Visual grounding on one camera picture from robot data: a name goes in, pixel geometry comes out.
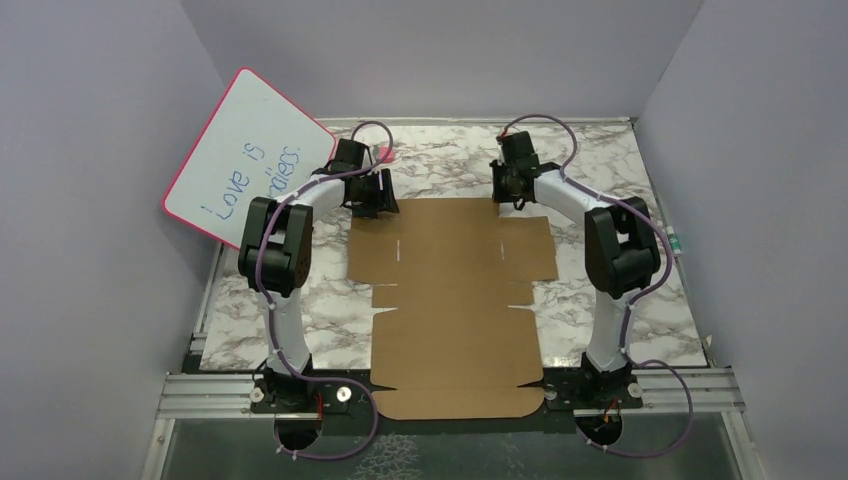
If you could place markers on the pink framed whiteboard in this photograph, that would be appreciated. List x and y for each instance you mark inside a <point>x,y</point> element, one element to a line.
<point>257,143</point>

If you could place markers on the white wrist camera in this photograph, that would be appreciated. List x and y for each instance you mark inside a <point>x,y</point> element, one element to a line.
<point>517,150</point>
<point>349,156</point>

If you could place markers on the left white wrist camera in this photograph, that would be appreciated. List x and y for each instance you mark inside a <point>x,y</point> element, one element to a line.
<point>349,156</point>

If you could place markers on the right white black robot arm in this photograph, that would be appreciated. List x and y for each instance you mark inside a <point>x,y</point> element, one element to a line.
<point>620,257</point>

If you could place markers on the green capped marker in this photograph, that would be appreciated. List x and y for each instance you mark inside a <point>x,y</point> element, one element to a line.
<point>674,241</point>

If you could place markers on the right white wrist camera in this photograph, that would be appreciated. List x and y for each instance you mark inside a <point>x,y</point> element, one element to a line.
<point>517,150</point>

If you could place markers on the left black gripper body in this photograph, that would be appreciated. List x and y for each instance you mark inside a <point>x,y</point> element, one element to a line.
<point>370,198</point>

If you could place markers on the brown cardboard box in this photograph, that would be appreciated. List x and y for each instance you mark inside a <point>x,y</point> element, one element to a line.
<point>454,335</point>

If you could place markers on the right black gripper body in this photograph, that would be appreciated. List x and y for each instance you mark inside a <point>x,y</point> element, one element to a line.
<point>502,189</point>

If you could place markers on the pink eraser block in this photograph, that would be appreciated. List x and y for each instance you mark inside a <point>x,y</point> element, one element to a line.
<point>385,154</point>

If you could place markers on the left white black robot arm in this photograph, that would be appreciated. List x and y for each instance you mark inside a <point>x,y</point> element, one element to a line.
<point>276,255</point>

